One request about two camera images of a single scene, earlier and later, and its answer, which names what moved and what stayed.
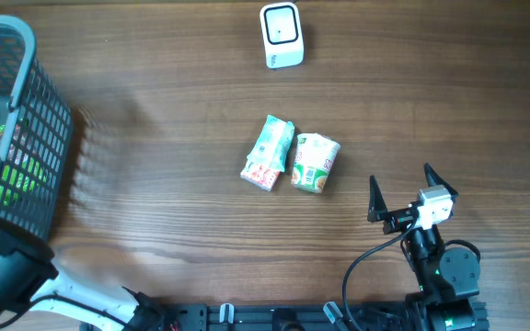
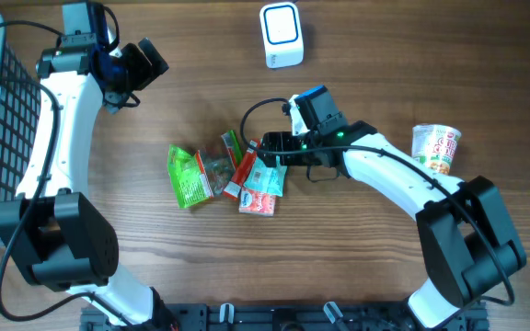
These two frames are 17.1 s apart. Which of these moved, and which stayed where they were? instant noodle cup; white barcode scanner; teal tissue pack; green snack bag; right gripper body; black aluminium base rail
Moved: right gripper body; green snack bag; instant noodle cup; teal tissue pack
Stayed: white barcode scanner; black aluminium base rail
